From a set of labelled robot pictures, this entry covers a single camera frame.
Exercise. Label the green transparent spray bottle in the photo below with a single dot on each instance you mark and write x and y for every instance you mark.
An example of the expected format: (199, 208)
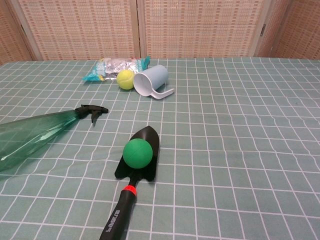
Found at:
(30, 135)

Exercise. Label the green rubber ball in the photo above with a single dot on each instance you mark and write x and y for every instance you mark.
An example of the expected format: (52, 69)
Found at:
(137, 154)

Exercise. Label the yellow tennis ball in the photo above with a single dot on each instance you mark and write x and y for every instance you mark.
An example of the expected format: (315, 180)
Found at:
(125, 79)

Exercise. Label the green checked tablecloth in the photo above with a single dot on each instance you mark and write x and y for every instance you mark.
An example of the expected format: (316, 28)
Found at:
(225, 150)

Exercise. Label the teal and silver snack bag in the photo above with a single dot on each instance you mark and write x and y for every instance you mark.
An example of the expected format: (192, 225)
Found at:
(112, 65)

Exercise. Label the black garden trowel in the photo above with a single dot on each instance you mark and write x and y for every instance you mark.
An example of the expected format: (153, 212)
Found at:
(125, 212)

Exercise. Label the bamboo folding screen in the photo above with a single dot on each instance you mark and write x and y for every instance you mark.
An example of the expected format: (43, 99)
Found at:
(75, 25)

